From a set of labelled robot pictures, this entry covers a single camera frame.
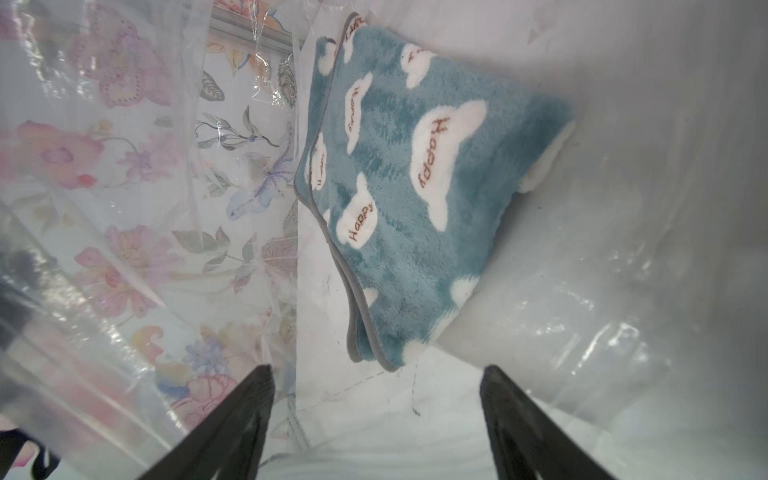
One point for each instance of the clear plastic vacuum bag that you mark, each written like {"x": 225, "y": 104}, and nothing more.
{"x": 154, "y": 251}

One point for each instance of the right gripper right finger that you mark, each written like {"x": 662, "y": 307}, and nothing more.
{"x": 525, "y": 442}

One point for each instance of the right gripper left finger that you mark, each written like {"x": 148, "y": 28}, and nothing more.
{"x": 229, "y": 442}

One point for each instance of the left aluminium corner post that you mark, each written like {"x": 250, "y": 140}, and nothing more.
{"x": 252, "y": 33}

